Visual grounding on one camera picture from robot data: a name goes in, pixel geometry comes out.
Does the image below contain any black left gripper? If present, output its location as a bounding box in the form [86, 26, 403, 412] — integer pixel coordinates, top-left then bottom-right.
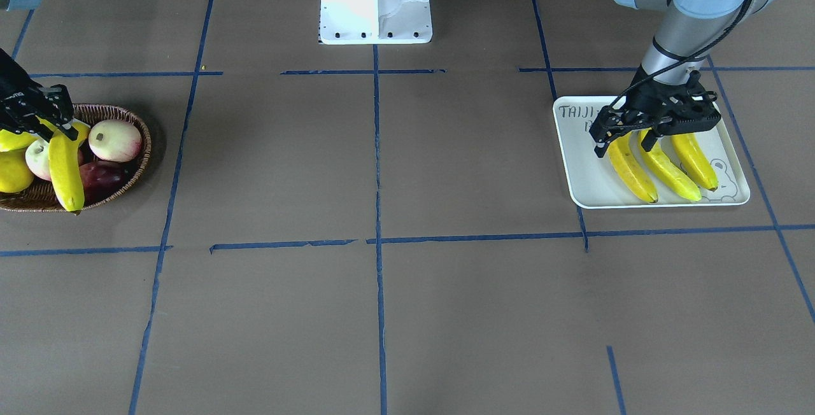
[589, 70, 721, 158]

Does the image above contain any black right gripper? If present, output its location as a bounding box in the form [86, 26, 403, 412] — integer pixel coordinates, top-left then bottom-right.
[1, 50, 80, 141]

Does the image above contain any yellow banana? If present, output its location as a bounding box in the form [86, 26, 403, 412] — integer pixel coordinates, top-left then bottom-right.
[48, 119, 90, 214]
[607, 132, 658, 204]

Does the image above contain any yellow banana moved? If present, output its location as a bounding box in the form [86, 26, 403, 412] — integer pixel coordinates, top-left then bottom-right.
[637, 130, 702, 202]
[670, 133, 719, 192]

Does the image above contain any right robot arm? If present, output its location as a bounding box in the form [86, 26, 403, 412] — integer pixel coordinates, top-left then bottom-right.
[2, 0, 656, 67]

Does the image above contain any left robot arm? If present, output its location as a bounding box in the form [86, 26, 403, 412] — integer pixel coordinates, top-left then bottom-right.
[589, 0, 774, 157]

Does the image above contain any brown wicker basket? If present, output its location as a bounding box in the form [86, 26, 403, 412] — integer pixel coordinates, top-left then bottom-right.
[1, 104, 153, 213]

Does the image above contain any pink white peach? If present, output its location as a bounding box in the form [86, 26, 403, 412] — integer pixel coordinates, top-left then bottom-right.
[87, 119, 143, 162]

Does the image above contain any white rectangular bear tray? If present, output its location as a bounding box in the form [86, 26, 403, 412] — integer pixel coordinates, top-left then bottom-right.
[553, 95, 751, 209]

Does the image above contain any yellow lemon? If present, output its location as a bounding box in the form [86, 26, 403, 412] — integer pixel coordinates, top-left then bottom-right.
[1, 150, 34, 193]

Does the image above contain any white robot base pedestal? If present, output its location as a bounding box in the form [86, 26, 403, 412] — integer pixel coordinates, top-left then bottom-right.
[318, 0, 433, 45]

